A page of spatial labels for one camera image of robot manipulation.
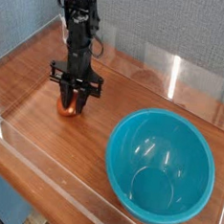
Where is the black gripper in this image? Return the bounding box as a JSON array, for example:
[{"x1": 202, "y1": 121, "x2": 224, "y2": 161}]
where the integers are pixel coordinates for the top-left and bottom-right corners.
[{"x1": 50, "y1": 53, "x2": 104, "y2": 114}]

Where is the red toy mushroom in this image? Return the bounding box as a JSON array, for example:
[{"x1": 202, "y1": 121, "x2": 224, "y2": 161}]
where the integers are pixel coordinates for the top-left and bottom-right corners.
[{"x1": 56, "y1": 92, "x2": 78, "y2": 117}]

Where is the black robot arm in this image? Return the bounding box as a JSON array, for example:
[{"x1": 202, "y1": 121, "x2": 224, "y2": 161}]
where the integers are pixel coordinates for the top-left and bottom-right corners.
[{"x1": 50, "y1": 0, "x2": 104, "y2": 115}]

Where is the blue plastic bowl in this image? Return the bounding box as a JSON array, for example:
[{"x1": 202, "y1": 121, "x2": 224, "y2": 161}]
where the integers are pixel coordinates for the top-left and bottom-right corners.
[{"x1": 105, "y1": 108, "x2": 215, "y2": 224}]

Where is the clear acrylic left panel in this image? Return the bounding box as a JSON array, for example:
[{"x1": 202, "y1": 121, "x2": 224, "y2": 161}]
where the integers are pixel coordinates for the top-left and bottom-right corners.
[{"x1": 0, "y1": 18, "x2": 68, "y2": 123}]

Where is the clear acrylic panel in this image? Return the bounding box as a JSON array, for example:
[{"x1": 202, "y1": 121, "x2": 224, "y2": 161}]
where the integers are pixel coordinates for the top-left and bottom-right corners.
[
  {"x1": 0, "y1": 115, "x2": 137, "y2": 224},
  {"x1": 0, "y1": 18, "x2": 68, "y2": 123},
  {"x1": 94, "y1": 23, "x2": 224, "y2": 130}
]

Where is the clear acrylic front panel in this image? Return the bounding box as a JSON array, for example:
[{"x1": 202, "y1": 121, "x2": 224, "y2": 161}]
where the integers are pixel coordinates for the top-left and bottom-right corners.
[{"x1": 0, "y1": 115, "x2": 137, "y2": 224}]

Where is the clear acrylic back panel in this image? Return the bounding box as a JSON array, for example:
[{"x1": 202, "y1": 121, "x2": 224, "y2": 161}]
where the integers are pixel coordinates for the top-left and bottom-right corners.
[{"x1": 94, "y1": 23, "x2": 224, "y2": 130}]

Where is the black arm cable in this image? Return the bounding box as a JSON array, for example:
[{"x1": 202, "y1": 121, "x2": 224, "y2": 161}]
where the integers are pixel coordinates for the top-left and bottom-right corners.
[{"x1": 89, "y1": 34, "x2": 106, "y2": 60}]

